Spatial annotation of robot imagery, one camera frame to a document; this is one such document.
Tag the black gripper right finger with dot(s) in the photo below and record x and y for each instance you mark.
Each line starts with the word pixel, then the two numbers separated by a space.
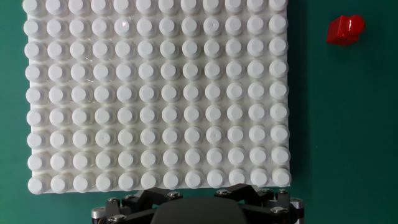
pixel 267 205

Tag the red single-stud block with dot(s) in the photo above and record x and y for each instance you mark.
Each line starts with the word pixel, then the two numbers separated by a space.
pixel 343 31

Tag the green table mat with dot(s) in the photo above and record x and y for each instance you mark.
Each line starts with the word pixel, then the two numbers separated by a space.
pixel 342 124

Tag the white studded baseplate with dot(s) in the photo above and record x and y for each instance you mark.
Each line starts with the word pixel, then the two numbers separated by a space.
pixel 155 93

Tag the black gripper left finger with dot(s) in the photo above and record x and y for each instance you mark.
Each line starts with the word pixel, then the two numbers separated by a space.
pixel 133 207

